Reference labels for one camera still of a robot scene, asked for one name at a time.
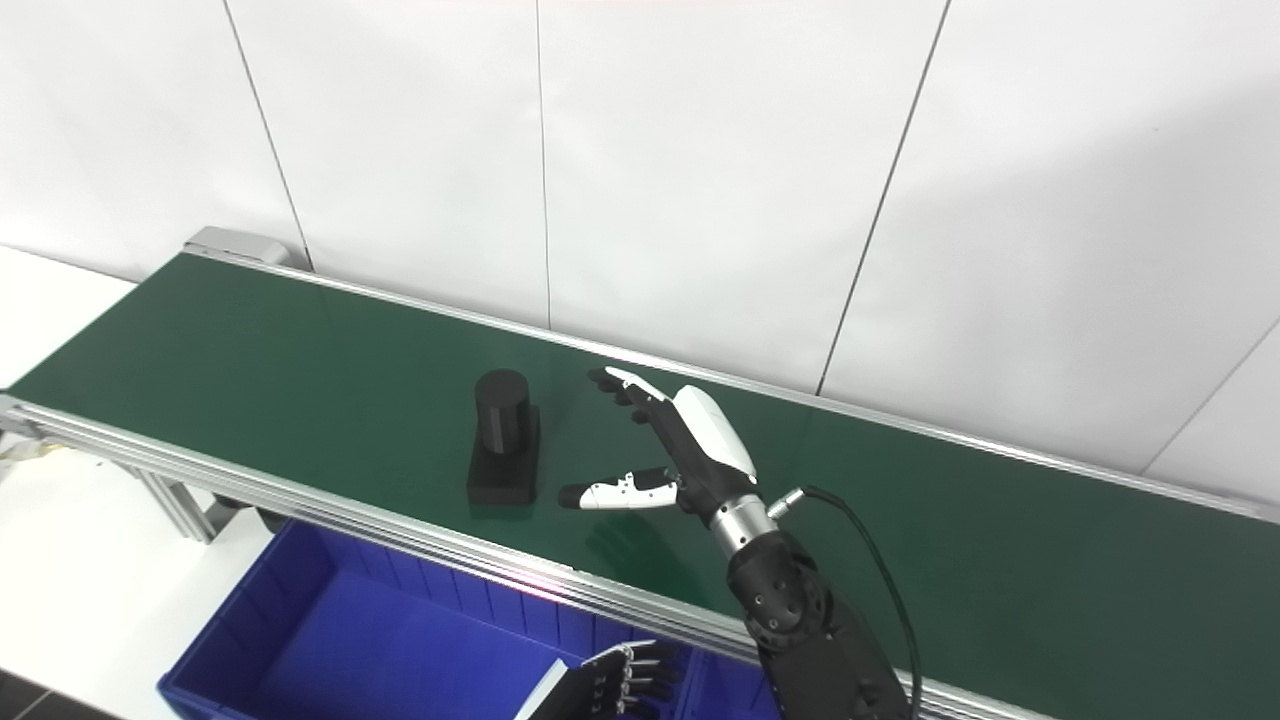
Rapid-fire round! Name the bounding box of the green conveyor belt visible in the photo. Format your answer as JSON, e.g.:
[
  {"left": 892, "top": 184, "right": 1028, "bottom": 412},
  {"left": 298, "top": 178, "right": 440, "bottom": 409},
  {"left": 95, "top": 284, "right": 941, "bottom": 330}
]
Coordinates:
[
  {"left": 0, "top": 227, "right": 1280, "bottom": 720},
  {"left": 5, "top": 252, "right": 1280, "bottom": 720}
]

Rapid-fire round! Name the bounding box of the blue plastic bin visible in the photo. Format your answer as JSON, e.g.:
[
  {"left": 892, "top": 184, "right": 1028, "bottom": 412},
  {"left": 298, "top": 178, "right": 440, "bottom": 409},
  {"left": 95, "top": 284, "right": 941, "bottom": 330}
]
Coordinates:
[
  {"left": 735, "top": 665, "right": 781, "bottom": 720},
  {"left": 157, "top": 518, "right": 761, "bottom": 720}
]

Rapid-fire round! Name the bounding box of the black cylinder block part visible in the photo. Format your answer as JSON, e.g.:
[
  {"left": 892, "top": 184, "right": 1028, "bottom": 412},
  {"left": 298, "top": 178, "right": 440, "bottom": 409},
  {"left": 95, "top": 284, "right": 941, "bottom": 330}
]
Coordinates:
[{"left": 467, "top": 369, "right": 542, "bottom": 506}]

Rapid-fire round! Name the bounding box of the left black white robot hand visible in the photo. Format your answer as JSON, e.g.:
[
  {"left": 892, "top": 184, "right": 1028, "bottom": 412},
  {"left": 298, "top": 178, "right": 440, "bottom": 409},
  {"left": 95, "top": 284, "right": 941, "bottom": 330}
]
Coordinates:
[{"left": 515, "top": 640, "right": 681, "bottom": 720}]

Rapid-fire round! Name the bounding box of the aluminium conveyor leg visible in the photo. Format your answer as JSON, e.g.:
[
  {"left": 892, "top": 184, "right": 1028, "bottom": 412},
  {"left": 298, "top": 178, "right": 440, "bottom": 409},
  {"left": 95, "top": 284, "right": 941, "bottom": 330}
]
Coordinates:
[{"left": 140, "top": 470, "right": 216, "bottom": 544}]

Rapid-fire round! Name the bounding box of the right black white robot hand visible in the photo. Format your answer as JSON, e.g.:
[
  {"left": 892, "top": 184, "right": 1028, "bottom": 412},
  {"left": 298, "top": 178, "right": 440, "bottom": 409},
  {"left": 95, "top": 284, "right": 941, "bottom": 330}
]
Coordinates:
[{"left": 558, "top": 366, "right": 761, "bottom": 526}]

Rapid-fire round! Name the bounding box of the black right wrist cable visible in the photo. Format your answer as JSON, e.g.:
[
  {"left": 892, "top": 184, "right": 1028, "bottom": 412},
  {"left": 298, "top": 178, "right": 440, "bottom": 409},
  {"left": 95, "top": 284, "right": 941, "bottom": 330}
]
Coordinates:
[{"left": 768, "top": 486, "right": 923, "bottom": 720}]

